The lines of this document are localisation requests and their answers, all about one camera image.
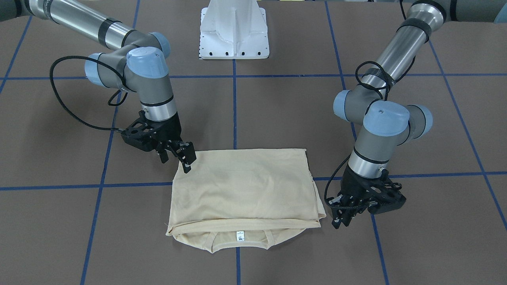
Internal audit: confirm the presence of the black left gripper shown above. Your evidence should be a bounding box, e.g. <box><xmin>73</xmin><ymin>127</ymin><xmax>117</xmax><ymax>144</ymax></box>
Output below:
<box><xmin>331</xmin><ymin>165</ymin><xmax>381</xmax><ymax>229</ymax></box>

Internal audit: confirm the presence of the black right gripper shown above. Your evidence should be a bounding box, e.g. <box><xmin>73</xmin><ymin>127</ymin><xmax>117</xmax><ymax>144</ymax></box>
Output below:
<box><xmin>152</xmin><ymin>112</ymin><xmax>197</xmax><ymax>174</ymax></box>

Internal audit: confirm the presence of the beige long-sleeve graphic shirt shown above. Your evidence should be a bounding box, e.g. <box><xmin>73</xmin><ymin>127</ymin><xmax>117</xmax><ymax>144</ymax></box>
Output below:
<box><xmin>166</xmin><ymin>148</ymin><xmax>326</xmax><ymax>253</ymax></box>

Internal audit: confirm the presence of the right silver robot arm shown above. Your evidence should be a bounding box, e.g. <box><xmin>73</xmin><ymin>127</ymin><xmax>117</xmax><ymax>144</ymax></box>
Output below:
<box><xmin>1</xmin><ymin>0</ymin><xmax>196</xmax><ymax>173</ymax></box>

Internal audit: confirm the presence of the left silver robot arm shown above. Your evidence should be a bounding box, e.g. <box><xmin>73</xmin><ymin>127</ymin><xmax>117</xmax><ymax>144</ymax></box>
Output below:
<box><xmin>324</xmin><ymin>0</ymin><xmax>506</xmax><ymax>229</ymax></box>

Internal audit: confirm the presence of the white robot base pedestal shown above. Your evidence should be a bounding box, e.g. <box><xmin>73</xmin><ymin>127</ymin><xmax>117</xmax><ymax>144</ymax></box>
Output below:
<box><xmin>199</xmin><ymin>0</ymin><xmax>270</xmax><ymax>60</ymax></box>

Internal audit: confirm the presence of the black braided cable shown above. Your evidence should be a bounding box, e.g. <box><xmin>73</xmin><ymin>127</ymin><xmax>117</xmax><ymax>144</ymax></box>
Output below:
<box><xmin>324</xmin><ymin>0</ymin><xmax>416</xmax><ymax>206</ymax></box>
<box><xmin>50</xmin><ymin>56</ymin><xmax>129</xmax><ymax>132</ymax></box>

